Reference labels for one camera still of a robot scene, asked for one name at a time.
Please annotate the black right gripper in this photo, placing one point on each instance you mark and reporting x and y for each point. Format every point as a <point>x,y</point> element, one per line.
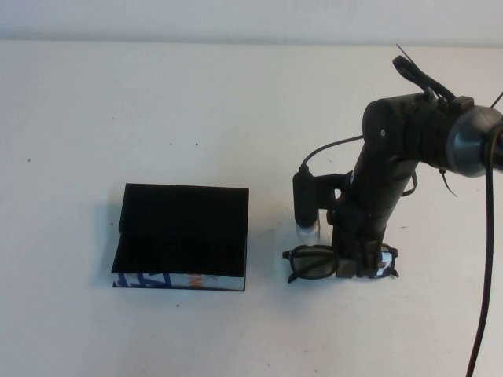
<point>365,208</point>

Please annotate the black frame glasses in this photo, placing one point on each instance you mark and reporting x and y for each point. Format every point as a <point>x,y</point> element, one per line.
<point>314,265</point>

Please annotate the black printed glasses case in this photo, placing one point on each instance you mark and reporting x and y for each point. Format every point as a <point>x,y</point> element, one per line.
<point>184,220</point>

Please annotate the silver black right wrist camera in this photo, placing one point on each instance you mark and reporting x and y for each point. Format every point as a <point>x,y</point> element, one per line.
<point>304,204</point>

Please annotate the black right camera bracket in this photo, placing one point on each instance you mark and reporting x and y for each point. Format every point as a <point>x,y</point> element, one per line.
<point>326,184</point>

